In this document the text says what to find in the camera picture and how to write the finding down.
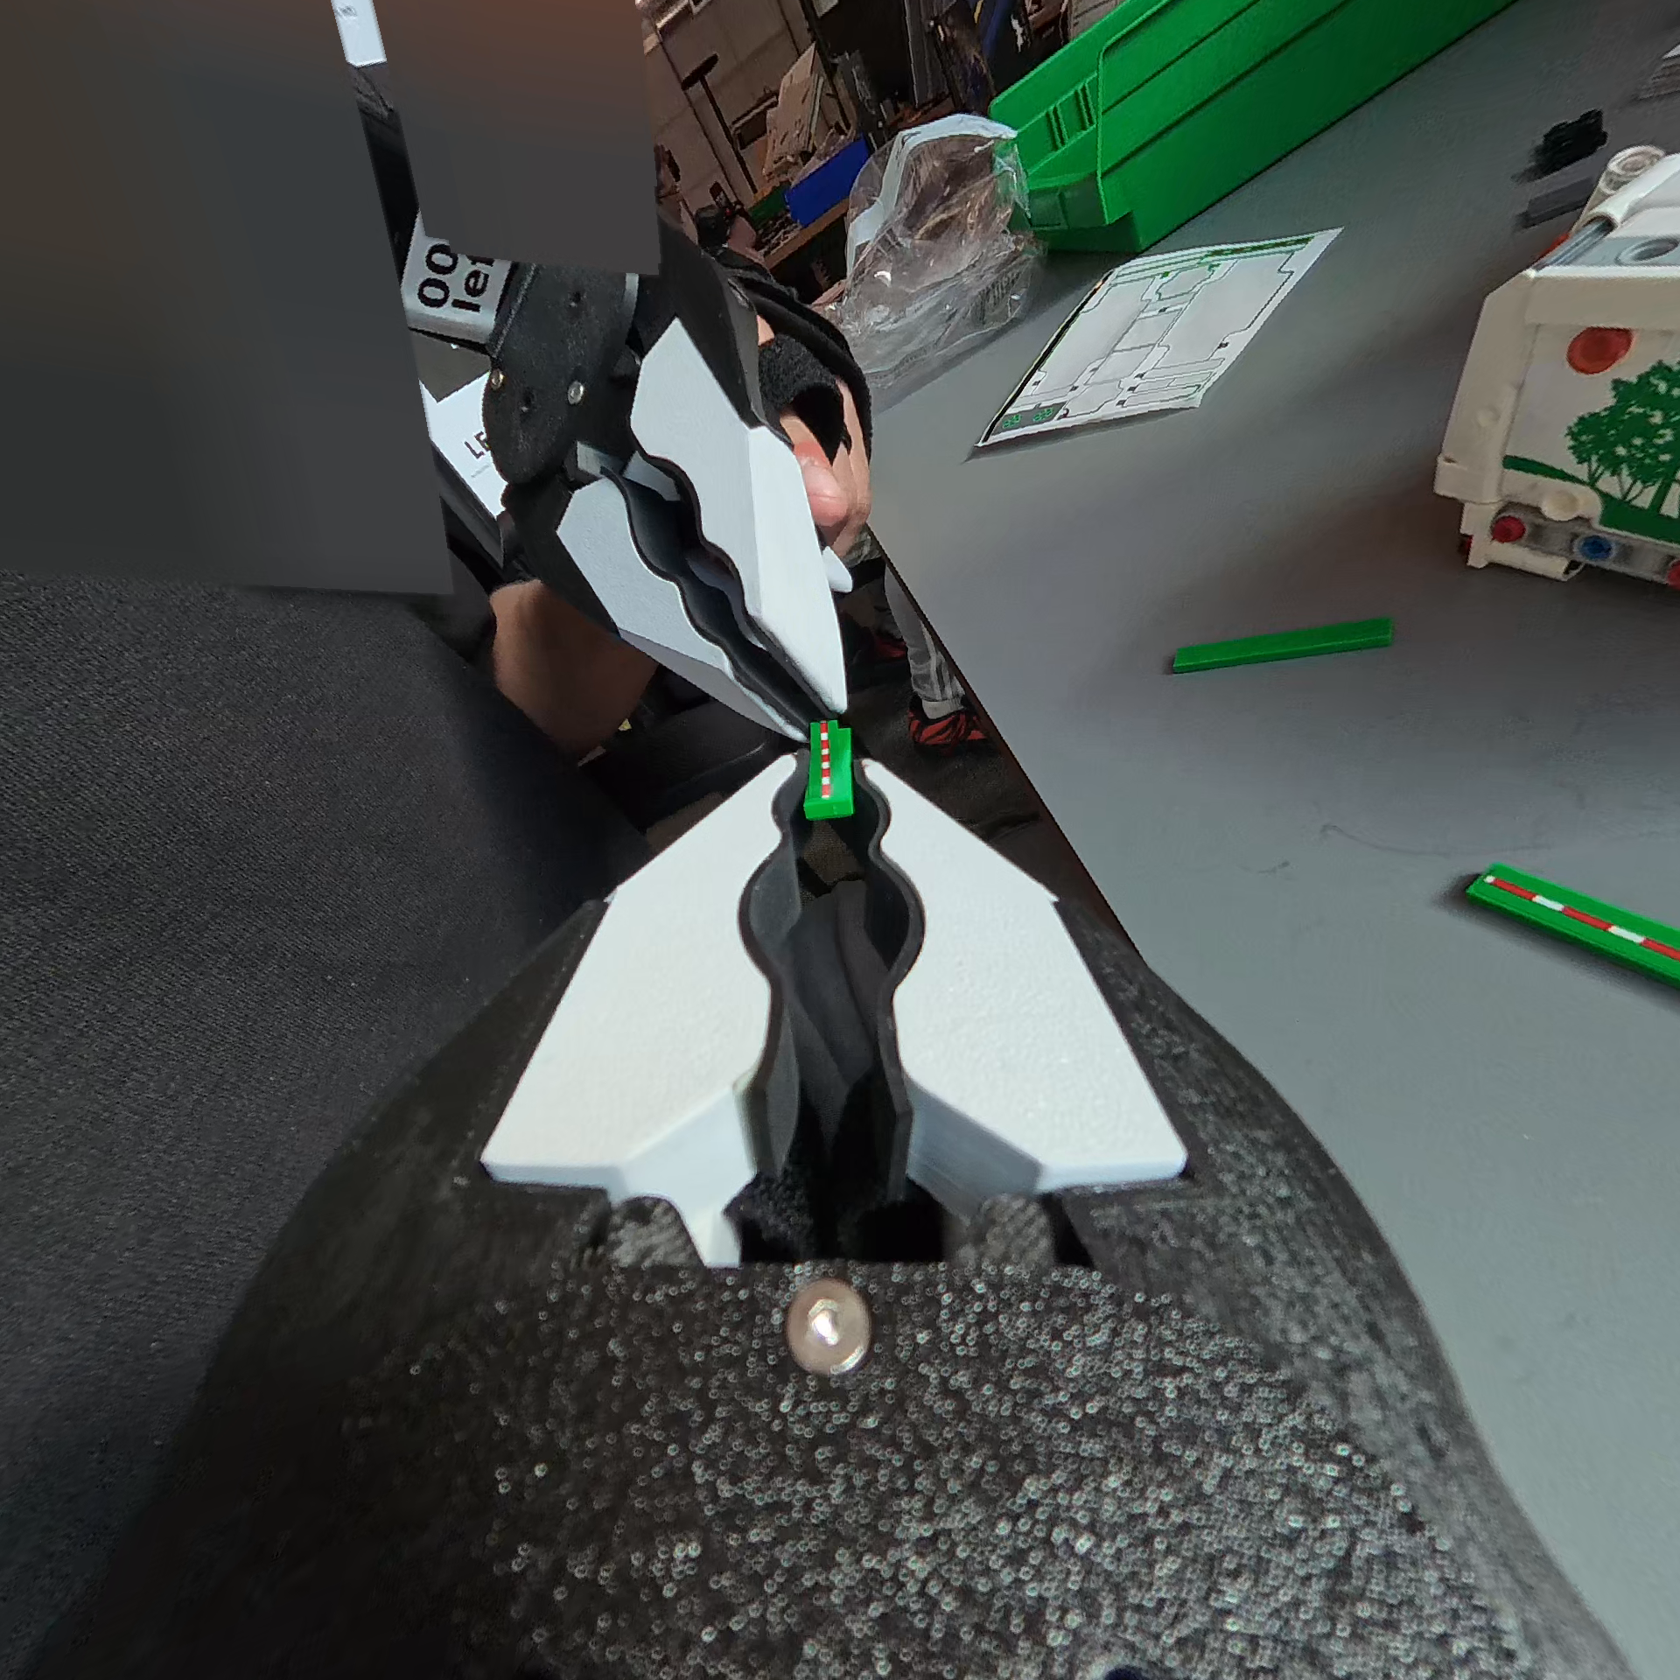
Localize small green plastic bin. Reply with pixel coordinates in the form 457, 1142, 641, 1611
987, 30, 1145, 239

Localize plain green lego tile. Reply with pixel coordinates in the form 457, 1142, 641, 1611
1170, 619, 1394, 675

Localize person's dark trousers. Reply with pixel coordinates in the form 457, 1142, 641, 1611
0, 571, 802, 1680

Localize green striped lego tile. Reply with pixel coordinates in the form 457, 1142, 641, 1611
801, 720, 857, 822
1466, 863, 1680, 989

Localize large green plastic bin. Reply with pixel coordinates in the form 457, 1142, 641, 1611
1093, 0, 1557, 256

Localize person's left forearm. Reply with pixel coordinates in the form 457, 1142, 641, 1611
489, 579, 662, 756

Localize small black lego piece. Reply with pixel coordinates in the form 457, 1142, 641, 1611
1524, 110, 1611, 181

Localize person's left hand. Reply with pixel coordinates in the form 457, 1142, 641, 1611
785, 381, 877, 555

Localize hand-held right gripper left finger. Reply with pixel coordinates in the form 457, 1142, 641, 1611
479, 754, 802, 1266

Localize white lego garbage container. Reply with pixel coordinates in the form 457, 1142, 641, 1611
1435, 146, 1680, 589

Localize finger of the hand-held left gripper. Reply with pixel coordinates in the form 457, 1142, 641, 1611
555, 461, 813, 738
629, 314, 855, 717

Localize blue plastic crate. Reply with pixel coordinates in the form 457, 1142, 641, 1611
784, 134, 877, 227

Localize lego sticker sheet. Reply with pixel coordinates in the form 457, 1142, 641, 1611
975, 227, 1344, 449

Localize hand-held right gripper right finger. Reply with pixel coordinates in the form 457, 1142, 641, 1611
849, 759, 1188, 1199

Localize clear plastic bag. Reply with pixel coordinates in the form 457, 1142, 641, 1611
834, 115, 1045, 391

